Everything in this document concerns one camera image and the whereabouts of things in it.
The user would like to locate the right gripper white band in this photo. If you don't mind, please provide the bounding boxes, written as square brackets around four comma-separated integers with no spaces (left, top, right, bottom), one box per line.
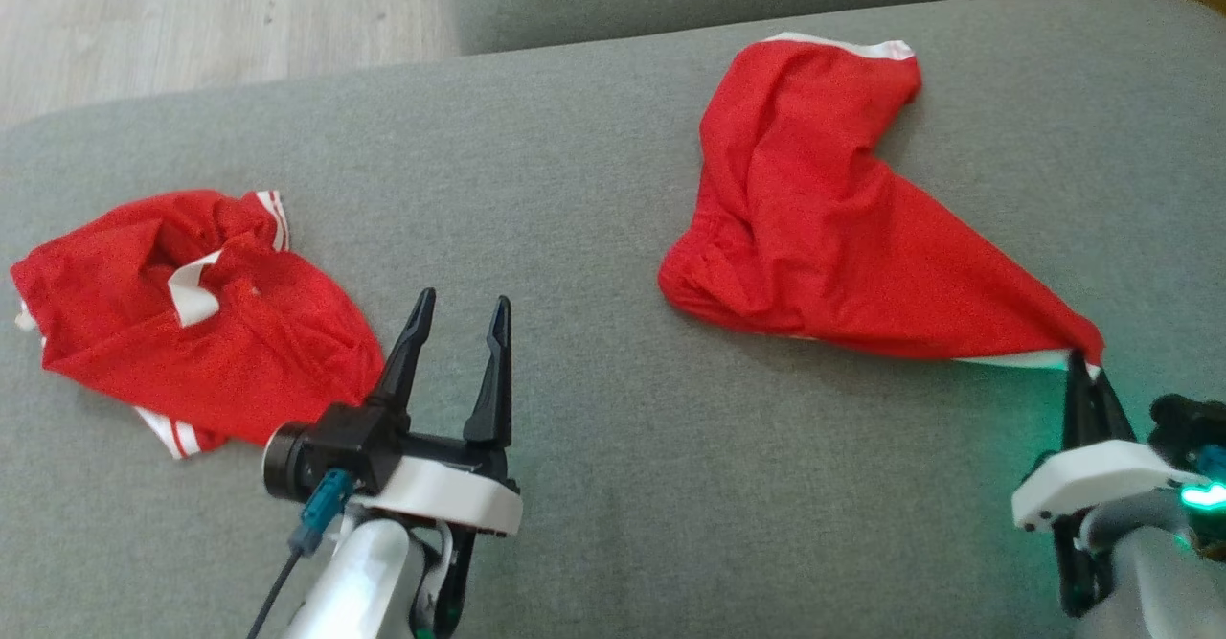
[1012,352,1210,533]

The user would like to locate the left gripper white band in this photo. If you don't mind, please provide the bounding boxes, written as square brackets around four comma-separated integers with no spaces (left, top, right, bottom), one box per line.
[359,287,523,536]

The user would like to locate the red shorts with white trim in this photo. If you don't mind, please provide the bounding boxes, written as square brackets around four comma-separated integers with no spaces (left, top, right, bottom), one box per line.
[658,33,1105,372]

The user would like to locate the large grey sofa seat cushion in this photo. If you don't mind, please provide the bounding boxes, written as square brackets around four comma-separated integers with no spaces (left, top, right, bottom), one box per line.
[0,0,1226,639]

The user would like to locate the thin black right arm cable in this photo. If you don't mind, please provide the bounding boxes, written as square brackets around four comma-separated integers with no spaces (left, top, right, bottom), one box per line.
[1052,514,1102,619]

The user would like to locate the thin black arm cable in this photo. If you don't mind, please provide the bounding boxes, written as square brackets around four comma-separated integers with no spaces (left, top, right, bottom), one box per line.
[1052,514,1102,619]
[412,524,477,639]

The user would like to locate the left camera cable teal plug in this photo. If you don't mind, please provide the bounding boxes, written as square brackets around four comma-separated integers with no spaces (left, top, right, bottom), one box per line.
[247,469,353,639]

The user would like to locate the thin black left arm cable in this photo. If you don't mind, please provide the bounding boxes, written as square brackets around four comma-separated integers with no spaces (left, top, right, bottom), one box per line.
[412,524,477,639]

